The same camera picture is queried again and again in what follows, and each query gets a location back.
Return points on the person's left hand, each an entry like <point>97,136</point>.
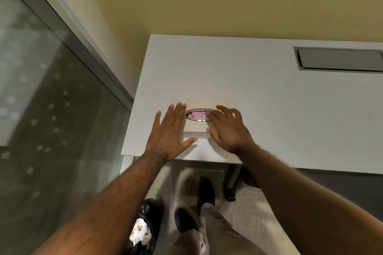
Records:
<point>167,135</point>

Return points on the person's right hand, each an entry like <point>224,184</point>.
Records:
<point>232,132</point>

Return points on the black waste bin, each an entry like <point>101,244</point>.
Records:
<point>154,213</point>

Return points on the person's left forearm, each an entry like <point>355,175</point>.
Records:
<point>113,204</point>

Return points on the person's right forearm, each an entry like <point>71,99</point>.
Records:
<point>299,204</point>

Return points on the person's dark shoe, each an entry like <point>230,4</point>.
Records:
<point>206,192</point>
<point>185,219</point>

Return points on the person's grey trousers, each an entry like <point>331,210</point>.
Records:
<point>221,234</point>

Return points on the grey table leg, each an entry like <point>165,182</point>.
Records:
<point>232,177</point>

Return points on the crumpled waste paper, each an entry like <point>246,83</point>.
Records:
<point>139,231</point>

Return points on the fixed glass partition panel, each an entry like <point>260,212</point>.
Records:
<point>45,114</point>

